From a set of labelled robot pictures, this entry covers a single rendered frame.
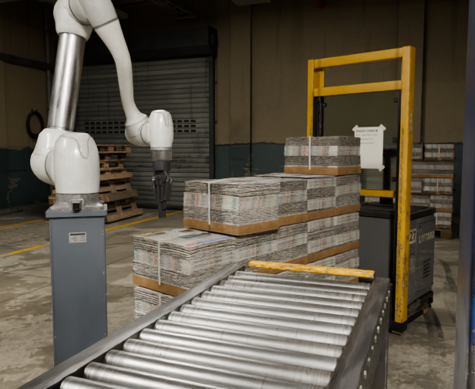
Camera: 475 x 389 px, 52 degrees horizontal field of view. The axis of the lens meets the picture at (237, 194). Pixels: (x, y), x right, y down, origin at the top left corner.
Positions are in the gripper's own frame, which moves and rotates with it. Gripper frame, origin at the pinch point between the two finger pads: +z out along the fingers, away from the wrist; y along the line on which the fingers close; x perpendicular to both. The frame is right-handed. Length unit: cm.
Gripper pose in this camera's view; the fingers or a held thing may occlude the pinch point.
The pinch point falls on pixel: (162, 209)
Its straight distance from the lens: 211.3
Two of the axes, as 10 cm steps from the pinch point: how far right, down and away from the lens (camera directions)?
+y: -7.5, -0.6, 6.5
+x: -6.6, 0.7, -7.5
